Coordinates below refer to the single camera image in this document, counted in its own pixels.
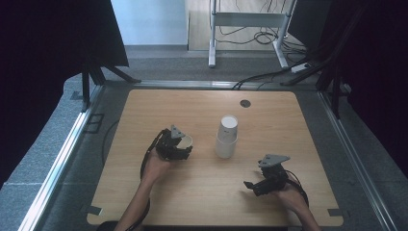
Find thin black floor cable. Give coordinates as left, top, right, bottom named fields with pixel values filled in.
left=101, top=118, right=120, bottom=168

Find black panel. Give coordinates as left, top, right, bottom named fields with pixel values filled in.
left=287, top=0, right=333, bottom=50

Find right hand-held gripper black cable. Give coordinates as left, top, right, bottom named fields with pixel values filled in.
left=283, top=168, right=310, bottom=208

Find person's right hand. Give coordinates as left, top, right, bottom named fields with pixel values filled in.
left=272, top=184, right=306, bottom=216

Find black cables on floor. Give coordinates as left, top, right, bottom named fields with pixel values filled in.
left=215, top=0, right=310, bottom=56

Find dark curtain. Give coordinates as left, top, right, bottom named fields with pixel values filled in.
left=316, top=0, right=408, bottom=177
left=0, top=0, right=130, bottom=190

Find black power strip cable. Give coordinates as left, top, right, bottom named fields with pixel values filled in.
left=232, top=57, right=311, bottom=91

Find aluminium floor rail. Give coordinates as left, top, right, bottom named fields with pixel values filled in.
left=130, top=79, right=285, bottom=91
left=317, top=90, right=399, bottom=231
left=17, top=84, right=105, bottom=231

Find person's dark clothing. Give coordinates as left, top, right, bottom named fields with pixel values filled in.
left=95, top=220, right=120, bottom=231

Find white metal stand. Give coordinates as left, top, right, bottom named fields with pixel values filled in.
left=208, top=0, right=298, bottom=69

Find black tripod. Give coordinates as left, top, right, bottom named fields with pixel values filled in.
left=81, top=57, right=142, bottom=113

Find white paper cup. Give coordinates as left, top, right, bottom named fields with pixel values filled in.
left=215, top=134, right=239, bottom=160
left=175, top=134, right=194, bottom=152
left=217, top=115, right=240, bottom=142

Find white power strip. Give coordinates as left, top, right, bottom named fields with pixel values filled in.
left=290, top=62, right=312, bottom=74

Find black metal stand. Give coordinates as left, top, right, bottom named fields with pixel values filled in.
left=280, top=0, right=370, bottom=120

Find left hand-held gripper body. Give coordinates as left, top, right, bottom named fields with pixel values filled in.
left=155, top=124, right=191, bottom=162

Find person's left hand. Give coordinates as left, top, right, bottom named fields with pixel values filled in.
left=140, top=147, right=173, bottom=189

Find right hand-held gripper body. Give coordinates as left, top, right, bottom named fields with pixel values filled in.
left=256, top=153, right=292, bottom=195

